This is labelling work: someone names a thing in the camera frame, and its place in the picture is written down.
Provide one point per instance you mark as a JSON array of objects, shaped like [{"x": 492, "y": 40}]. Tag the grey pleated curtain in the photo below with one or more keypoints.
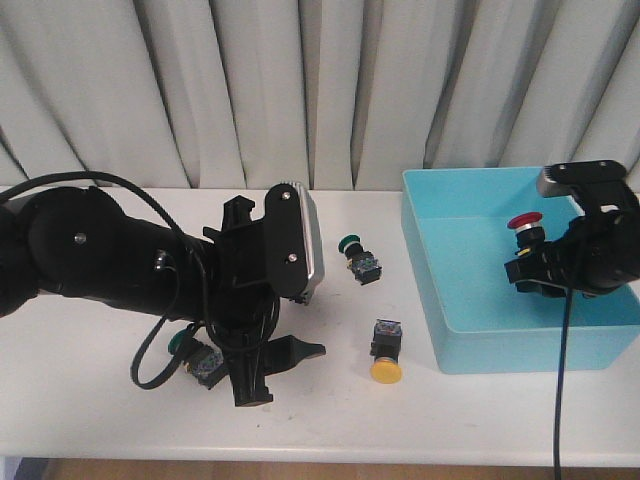
[{"x": 341, "y": 95}]

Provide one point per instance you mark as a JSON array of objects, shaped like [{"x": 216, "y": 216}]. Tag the red button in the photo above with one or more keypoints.
[{"x": 528, "y": 230}]

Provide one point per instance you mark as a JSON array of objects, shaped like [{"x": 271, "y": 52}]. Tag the black cable image-right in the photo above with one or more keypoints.
[{"x": 567, "y": 312}]

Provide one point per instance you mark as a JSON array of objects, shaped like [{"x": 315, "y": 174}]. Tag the green button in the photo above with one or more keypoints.
[
  {"x": 204, "y": 362},
  {"x": 362, "y": 263}
]

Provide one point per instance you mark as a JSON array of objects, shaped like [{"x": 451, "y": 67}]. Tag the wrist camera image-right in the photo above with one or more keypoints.
[{"x": 558, "y": 179}]

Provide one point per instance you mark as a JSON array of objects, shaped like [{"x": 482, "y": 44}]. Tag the blue plastic box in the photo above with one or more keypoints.
[{"x": 455, "y": 227}]

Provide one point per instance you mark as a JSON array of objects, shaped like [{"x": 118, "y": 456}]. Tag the yellow button lower right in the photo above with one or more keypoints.
[{"x": 385, "y": 349}]

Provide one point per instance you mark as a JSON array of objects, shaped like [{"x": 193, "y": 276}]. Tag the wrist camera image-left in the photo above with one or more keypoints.
[{"x": 292, "y": 240}]

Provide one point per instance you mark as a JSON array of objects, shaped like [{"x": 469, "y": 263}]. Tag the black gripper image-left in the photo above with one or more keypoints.
[{"x": 244, "y": 310}]

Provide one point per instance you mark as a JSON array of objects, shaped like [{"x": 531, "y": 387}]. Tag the green button lower left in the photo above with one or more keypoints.
[{"x": 204, "y": 362}]

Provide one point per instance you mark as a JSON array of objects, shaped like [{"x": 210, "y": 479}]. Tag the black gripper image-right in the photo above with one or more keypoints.
[{"x": 598, "y": 253}]

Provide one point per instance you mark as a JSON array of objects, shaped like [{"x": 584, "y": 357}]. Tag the green button upper right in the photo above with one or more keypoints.
[{"x": 362, "y": 263}]

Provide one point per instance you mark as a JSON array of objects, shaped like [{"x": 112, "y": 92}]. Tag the black cable image-left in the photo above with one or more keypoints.
[{"x": 49, "y": 325}]

